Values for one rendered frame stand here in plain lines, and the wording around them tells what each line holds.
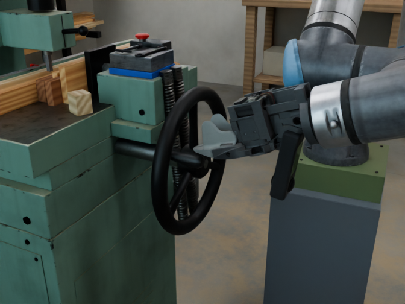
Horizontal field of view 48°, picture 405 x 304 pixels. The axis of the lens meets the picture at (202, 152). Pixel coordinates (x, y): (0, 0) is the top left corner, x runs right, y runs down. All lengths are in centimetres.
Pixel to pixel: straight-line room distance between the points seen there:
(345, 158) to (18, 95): 85
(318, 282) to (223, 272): 53
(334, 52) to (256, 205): 166
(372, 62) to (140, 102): 43
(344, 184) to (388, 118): 73
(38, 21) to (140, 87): 24
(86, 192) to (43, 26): 33
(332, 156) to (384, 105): 73
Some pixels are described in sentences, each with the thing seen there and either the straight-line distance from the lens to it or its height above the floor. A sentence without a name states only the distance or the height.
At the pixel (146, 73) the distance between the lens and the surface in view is 88.
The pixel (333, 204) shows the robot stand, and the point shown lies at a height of 54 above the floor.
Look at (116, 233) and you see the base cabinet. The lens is 104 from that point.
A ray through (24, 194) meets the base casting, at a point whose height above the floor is 79.
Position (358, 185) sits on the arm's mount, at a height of 59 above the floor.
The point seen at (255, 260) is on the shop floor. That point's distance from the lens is 196.
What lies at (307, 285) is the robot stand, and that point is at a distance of 149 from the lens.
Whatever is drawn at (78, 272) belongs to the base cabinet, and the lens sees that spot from 97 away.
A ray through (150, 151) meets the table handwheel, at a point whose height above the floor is 82.
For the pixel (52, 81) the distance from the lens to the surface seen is 94.
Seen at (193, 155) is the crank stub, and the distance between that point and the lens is 75.
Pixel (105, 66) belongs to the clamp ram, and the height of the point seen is 96.
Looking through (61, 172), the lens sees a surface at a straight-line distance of 84.
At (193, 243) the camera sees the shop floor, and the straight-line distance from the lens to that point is 205.
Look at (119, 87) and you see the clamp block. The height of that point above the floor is 94.
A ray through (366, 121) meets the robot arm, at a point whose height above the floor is 99.
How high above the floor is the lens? 119
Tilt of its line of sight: 24 degrees down
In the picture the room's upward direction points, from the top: straight up
